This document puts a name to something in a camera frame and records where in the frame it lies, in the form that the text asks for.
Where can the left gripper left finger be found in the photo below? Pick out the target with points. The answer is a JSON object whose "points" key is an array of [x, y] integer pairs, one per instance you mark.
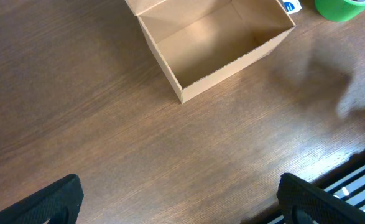
{"points": [[58, 202]]}

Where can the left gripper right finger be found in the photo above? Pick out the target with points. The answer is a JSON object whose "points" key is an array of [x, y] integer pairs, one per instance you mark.
{"points": [[302, 202]]}

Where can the green tape roll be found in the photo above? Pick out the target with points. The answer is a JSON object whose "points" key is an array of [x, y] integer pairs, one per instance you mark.
{"points": [[339, 10]]}

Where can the brown cardboard box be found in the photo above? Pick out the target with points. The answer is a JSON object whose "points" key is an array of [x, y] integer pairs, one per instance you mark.
{"points": [[200, 43]]}

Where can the white blue staples box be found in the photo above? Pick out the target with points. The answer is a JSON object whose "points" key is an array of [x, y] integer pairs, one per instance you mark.
{"points": [[292, 6]]}

